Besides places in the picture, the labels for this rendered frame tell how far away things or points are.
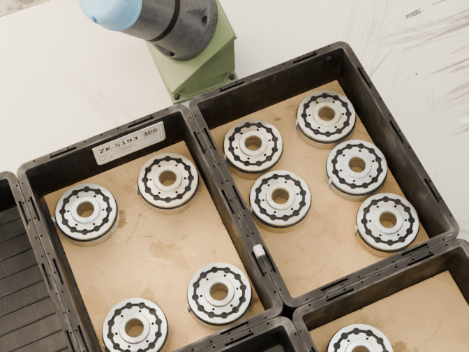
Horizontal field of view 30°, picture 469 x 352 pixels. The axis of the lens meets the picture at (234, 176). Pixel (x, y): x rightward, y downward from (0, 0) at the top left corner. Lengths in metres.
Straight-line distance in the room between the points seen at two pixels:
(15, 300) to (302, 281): 0.47
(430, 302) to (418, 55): 0.58
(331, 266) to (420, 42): 0.58
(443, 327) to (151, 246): 0.49
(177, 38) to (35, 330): 0.58
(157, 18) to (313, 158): 0.37
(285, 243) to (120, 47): 0.60
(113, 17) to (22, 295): 0.49
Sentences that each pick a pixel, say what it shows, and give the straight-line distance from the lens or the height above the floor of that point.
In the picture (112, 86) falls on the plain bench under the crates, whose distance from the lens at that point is 1.77.
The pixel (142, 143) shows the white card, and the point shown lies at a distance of 1.50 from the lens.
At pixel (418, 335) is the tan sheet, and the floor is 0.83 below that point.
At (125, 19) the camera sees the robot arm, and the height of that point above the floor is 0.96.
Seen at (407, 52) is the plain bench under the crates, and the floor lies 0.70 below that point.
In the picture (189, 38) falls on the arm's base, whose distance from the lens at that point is 1.62.
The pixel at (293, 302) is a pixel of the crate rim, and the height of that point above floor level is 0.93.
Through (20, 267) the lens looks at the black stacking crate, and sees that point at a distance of 1.49.
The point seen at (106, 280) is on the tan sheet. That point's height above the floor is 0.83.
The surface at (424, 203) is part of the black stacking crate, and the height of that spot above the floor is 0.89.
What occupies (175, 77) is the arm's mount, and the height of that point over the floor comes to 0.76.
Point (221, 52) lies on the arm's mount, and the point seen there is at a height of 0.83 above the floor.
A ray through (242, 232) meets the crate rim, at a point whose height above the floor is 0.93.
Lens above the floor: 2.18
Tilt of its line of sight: 64 degrees down
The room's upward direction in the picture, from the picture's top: 3 degrees counter-clockwise
